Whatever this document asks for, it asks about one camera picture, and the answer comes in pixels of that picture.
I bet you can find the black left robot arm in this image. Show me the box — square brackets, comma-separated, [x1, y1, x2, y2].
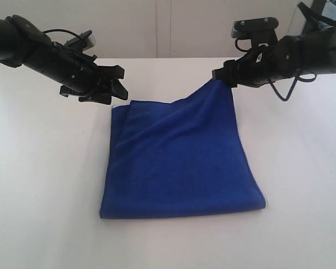
[0, 15, 128, 105]

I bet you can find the black window frame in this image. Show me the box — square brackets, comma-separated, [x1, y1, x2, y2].
[304, 0, 327, 30]

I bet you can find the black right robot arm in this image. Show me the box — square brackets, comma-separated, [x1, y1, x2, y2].
[212, 26, 336, 88]

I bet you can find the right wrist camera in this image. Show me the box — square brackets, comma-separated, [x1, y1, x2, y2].
[231, 17, 279, 40]

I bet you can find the blue towel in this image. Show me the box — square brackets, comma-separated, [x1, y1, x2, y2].
[100, 80, 265, 219]

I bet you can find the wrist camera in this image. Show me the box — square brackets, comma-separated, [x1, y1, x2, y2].
[231, 17, 279, 40]
[64, 30, 96, 52]

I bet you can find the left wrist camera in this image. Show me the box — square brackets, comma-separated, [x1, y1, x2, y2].
[64, 30, 96, 52]

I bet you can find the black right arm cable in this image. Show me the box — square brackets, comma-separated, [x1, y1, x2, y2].
[268, 1, 336, 102]

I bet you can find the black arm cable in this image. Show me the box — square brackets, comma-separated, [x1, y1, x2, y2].
[43, 29, 82, 39]
[268, 1, 336, 102]

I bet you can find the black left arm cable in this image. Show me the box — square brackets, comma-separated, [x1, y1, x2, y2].
[43, 29, 82, 39]

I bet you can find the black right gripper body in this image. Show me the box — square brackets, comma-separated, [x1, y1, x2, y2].
[223, 36, 300, 88]

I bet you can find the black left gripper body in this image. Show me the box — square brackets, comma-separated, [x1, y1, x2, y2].
[27, 42, 112, 103]

